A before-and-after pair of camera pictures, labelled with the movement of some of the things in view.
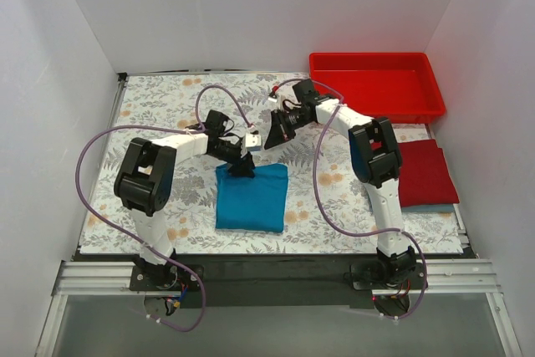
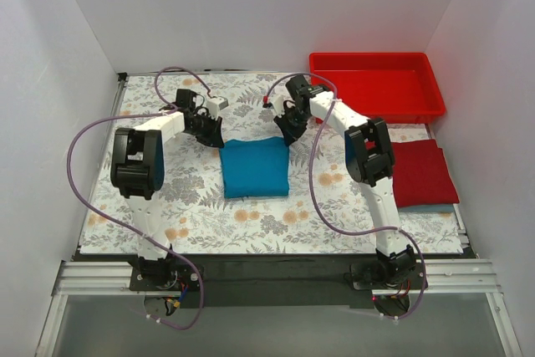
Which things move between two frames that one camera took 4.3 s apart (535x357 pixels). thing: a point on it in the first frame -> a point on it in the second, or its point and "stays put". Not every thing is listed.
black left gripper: (242, 160) -> (207, 128)
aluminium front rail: (81, 280) stays put
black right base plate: (390, 275) stays put
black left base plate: (150, 277) stays put
